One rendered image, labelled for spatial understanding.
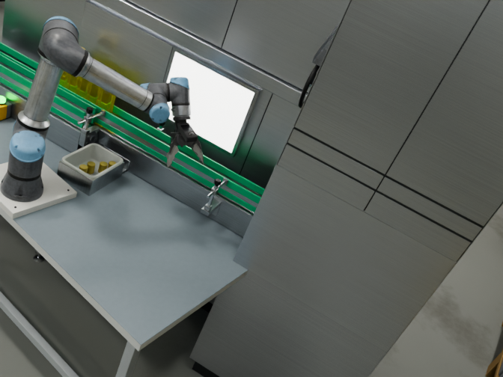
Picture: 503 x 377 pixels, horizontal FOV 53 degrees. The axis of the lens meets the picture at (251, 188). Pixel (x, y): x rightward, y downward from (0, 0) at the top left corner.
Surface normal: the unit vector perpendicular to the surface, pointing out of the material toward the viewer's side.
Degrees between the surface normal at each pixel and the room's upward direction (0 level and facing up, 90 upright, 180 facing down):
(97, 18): 90
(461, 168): 90
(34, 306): 0
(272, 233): 90
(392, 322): 90
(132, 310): 0
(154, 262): 0
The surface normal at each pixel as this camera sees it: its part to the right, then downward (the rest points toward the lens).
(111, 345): 0.34, -0.78
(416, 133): -0.38, 0.39
